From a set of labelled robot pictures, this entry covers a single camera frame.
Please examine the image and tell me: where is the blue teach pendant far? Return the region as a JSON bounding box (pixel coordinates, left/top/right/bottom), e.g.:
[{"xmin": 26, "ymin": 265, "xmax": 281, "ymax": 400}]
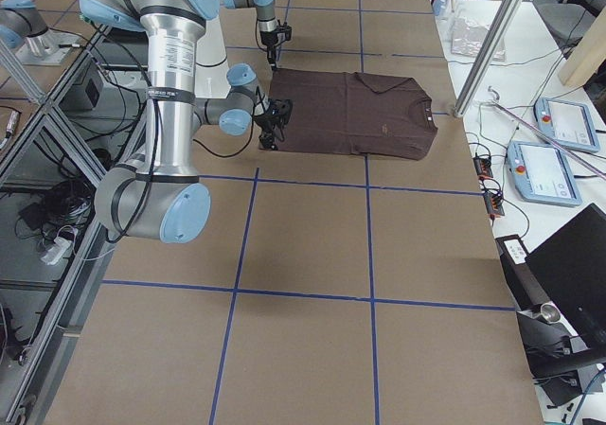
[{"xmin": 534, "ymin": 97, "xmax": 600, "ymax": 153}]

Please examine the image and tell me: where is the orange black connector box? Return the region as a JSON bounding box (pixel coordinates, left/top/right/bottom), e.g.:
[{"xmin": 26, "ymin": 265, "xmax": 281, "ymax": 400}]
[{"xmin": 472, "ymin": 155, "xmax": 493, "ymax": 180}]

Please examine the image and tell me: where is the blue teach pendant near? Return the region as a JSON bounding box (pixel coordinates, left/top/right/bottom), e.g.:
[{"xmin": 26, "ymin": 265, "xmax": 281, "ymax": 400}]
[{"xmin": 507, "ymin": 141, "xmax": 582, "ymax": 207}]

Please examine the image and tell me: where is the dark brown t-shirt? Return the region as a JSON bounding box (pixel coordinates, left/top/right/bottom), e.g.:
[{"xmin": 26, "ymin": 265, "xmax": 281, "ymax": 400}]
[{"xmin": 270, "ymin": 68, "xmax": 437, "ymax": 160}]

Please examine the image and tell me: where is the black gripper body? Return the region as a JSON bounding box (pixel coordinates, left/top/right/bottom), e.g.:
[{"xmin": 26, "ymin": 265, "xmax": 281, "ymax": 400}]
[
  {"xmin": 255, "ymin": 98, "xmax": 293, "ymax": 136},
  {"xmin": 260, "ymin": 31, "xmax": 281, "ymax": 59}
]

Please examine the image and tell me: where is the aluminium frame post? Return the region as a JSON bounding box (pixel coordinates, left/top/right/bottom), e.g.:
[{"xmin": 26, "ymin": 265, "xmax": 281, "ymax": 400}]
[{"xmin": 454, "ymin": 0, "xmax": 524, "ymax": 117}]

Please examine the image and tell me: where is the clear plastic bag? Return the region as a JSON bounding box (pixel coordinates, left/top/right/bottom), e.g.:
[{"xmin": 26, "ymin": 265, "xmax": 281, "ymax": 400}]
[{"xmin": 451, "ymin": 17, "xmax": 489, "ymax": 58}]

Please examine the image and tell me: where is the black laptop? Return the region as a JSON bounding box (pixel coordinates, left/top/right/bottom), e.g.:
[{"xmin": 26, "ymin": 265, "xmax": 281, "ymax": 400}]
[{"xmin": 526, "ymin": 204, "xmax": 605, "ymax": 347}]

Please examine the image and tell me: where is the steel tumbler cup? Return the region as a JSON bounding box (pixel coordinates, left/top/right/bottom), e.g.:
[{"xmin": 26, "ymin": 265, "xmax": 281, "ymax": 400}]
[{"xmin": 538, "ymin": 303, "xmax": 561, "ymax": 325}]

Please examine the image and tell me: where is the blue teach pendant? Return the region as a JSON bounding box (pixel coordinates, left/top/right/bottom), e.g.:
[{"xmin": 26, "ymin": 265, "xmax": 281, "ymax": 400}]
[
  {"xmin": 534, "ymin": 97, "xmax": 600, "ymax": 153},
  {"xmin": 507, "ymin": 141, "xmax": 582, "ymax": 207}
]

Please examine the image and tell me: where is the white reacher grabber tool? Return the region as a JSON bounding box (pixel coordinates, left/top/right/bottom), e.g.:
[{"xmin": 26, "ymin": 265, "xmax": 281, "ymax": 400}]
[{"xmin": 487, "ymin": 86, "xmax": 606, "ymax": 178}]

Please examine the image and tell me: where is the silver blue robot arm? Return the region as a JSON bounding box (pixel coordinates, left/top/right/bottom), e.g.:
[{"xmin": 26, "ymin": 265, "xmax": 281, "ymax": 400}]
[
  {"xmin": 222, "ymin": 0, "xmax": 292, "ymax": 71},
  {"xmin": 79, "ymin": 0, "xmax": 293, "ymax": 243}
]

